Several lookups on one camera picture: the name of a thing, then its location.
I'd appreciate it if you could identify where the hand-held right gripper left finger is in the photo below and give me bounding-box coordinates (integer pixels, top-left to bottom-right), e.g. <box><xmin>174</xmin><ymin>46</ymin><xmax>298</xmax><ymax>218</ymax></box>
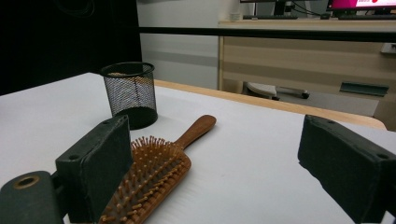
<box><xmin>55</xmin><ymin>115</ymin><xmax>134</xmax><ymax>224</ymax></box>

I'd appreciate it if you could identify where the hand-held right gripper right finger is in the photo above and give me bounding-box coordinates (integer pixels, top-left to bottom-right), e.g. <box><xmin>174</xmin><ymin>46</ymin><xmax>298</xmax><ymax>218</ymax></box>
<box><xmin>297</xmin><ymin>114</ymin><xmax>396</xmax><ymax>224</ymax></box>

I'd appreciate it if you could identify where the wooden paddle hairbrush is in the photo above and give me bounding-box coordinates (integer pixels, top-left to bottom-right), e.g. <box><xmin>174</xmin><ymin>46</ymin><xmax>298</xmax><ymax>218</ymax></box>
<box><xmin>98</xmin><ymin>114</ymin><xmax>218</xmax><ymax>224</ymax></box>

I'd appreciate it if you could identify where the black mesh pen holder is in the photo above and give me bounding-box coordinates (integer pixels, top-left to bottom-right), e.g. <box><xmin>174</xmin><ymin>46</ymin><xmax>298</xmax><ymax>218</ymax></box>
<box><xmin>100</xmin><ymin>61</ymin><xmax>159</xmax><ymax>131</ymax></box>

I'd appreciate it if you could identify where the office chair base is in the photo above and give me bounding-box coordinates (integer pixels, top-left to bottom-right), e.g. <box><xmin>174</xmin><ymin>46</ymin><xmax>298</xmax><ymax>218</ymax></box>
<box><xmin>244</xmin><ymin>81</ymin><xmax>311</xmax><ymax>101</ymax></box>

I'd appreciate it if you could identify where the light wooden desk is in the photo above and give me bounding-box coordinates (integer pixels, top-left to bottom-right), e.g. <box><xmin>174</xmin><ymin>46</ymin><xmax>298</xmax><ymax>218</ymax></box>
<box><xmin>218</xmin><ymin>19</ymin><xmax>396</xmax><ymax>132</ymax></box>

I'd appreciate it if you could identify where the white power socket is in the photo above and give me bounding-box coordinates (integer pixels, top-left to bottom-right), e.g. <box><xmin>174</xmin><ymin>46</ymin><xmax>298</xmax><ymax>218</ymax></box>
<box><xmin>381</xmin><ymin>42</ymin><xmax>396</xmax><ymax>56</ymax></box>

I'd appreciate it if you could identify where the black curtain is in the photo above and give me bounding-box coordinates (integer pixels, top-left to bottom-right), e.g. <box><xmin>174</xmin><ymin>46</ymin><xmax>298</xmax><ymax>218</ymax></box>
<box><xmin>0</xmin><ymin>0</ymin><xmax>143</xmax><ymax>96</ymax></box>

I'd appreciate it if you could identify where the white cabinet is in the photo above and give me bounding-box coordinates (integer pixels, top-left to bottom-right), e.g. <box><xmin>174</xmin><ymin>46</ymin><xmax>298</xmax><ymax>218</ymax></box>
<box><xmin>136</xmin><ymin>0</ymin><xmax>243</xmax><ymax>91</ymax></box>

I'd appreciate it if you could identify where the black keyboard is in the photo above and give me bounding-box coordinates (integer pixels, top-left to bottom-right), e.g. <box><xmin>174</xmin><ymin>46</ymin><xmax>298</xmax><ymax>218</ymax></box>
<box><xmin>242</xmin><ymin>14</ymin><xmax>299</xmax><ymax>21</ymax></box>
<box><xmin>337</xmin><ymin>14</ymin><xmax>396</xmax><ymax>21</ymax></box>

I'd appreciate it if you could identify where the black metal crossbar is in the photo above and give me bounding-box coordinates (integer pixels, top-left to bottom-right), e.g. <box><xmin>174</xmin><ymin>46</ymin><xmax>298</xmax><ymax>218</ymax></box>
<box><xmin>138</xmin><ymin>26</ymin><xmax>396</xmax><ymax>44</ymax></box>

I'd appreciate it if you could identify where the monitor with pink screen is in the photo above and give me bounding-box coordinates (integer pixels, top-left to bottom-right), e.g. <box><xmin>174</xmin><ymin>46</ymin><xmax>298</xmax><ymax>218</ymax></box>
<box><xmin>326</xmin><ymin>0</ymin><xmax>396</xmax><ymax>15</ymax></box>

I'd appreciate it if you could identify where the black monitor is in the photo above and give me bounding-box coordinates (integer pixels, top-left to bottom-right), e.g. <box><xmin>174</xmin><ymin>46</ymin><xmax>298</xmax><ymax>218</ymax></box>
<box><xmin>239</xmin><ymin>0</ymin><xmax>328</xmax><ymax>17</ymax></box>

